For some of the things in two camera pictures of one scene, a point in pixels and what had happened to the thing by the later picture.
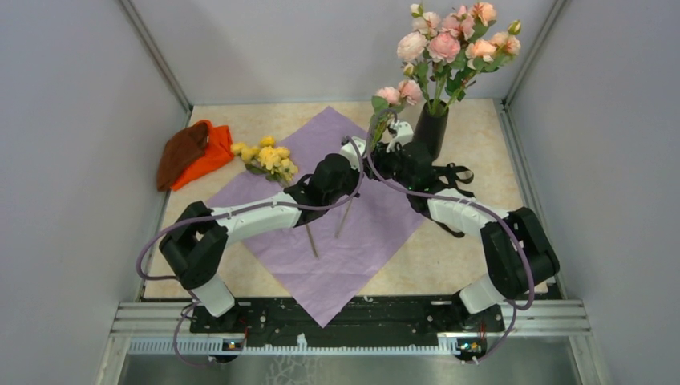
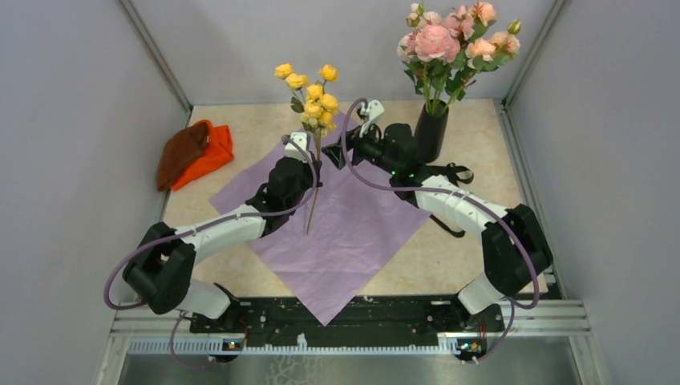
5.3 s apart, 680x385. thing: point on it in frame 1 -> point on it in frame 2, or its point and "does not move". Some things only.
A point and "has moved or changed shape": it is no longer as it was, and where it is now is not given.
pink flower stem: x=411 y=46 has moved or changed shape
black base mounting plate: x=359 y=315 does not move
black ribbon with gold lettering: x=451 y=174 does not move
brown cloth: x=183 y=146 does not move
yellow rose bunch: x=268 y=159 -> x=318 y=106
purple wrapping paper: x=323 y=263 does not move
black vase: x=430 y=129 does not move
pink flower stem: x=443 y=48 does not move
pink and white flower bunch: x=389 y=99 -> x=440 y=54
